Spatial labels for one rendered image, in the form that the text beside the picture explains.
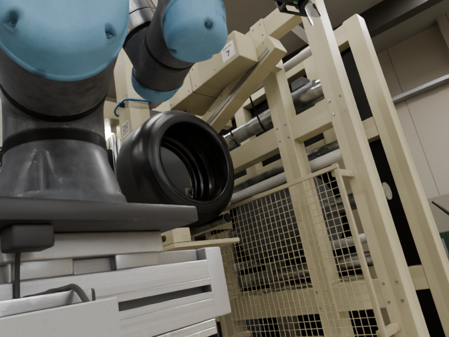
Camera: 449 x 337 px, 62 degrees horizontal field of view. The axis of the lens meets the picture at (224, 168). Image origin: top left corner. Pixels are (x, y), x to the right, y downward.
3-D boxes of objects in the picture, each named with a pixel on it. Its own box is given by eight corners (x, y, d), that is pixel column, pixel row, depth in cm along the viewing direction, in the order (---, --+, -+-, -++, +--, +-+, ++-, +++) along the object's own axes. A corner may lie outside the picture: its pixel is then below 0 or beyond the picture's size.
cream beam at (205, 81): (168, 110, 220) (165, 87, 224) (202, 117, 237) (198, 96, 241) (239, 55, 179) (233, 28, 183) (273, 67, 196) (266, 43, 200)
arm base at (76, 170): (23, 208, 33) (20, 107, 36) (-39, 243, 41) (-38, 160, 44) (155, 211, 44) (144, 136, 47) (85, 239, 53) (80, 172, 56)
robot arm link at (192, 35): (206, 82, 51) (193, 16, 54) (243, 29, 42) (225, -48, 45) (150, 77, 48) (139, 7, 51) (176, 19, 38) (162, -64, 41)
